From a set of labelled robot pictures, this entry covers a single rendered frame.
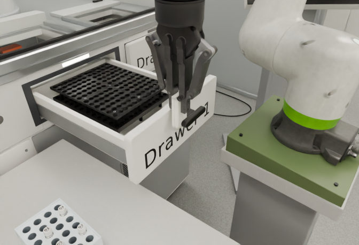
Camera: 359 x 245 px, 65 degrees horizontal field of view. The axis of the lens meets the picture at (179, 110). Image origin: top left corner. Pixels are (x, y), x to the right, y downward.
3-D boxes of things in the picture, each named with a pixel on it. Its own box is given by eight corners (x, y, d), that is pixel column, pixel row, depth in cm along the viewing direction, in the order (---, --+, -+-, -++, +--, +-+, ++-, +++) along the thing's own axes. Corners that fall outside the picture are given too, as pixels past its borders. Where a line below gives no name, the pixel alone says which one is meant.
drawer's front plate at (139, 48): (184, 51, 108) (185, 22, 102) (132, 79, 88) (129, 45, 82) (180, 50, 109) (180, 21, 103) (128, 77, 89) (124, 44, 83)
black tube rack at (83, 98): (169, 106, 71) (169, 83, 68) (119, 142, 59) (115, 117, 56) (108, 82, 82) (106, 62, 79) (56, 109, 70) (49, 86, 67)
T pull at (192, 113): (205, 111, 58) (206, 106, 57) (185, 129, 53) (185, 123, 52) (191, 106, 60) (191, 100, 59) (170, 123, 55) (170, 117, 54)
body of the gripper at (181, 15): (141, -5, 41) (145, 55, 46) (189, 3, 37) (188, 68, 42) (171, -13, 46) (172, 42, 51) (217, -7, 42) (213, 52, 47)
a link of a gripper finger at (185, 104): (185, 85, 50) (199, 90, 49) (185, 108, 53) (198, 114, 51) (180, 88, 49) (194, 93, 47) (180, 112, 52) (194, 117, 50)
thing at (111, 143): (204, 109, 71) (205, 88, 67) (134, 170, 53) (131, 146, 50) (97, 70, 90) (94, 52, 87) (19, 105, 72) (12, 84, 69)
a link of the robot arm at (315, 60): (291, 88, 75) (317, 16, 64) (350, 118, 65) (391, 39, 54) (260, 102, 68) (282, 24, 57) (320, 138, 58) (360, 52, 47)
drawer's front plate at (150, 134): (213, 114, 72) (217, 75, 66) (136, 186, 52) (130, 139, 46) (208, 112, 72) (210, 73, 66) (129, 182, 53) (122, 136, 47)
